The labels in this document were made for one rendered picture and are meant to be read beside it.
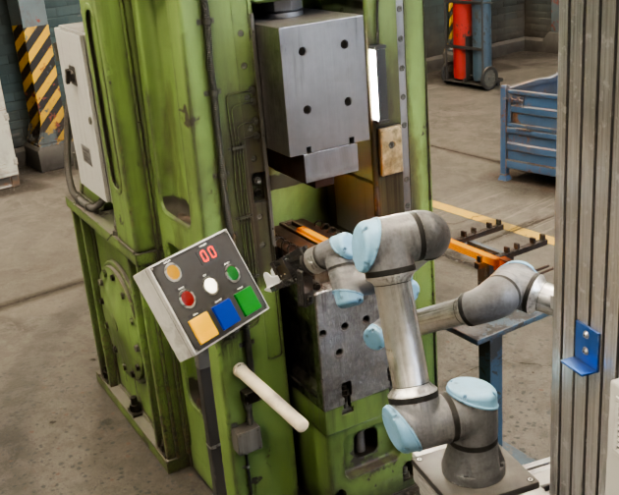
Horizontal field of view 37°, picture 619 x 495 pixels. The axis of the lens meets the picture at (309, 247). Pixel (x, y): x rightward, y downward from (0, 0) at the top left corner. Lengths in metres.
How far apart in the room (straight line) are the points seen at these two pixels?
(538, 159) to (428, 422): 4.90
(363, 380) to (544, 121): 3.86
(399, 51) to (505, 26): 8.98
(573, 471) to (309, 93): 1.40
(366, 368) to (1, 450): 1.77
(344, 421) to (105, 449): 1.23
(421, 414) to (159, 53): 1.64
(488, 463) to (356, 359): 1.07
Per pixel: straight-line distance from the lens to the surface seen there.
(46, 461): 4.10
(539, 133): 6.78
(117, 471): 3.92
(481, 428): 2.16
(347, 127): 2.97
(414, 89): 3.28
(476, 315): 2.53
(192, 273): 2.66
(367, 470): 3.45
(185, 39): 2.83
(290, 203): 3.48
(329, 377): 3.15
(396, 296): 2.06
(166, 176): 3.29
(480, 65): 10.22
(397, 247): 2.05
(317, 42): 2.87
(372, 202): 3.29
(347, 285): 2.42
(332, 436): 3.28
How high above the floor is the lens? 2.13
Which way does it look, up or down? 21 degrees down
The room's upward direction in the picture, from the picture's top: 5 degrees counter-clockwise
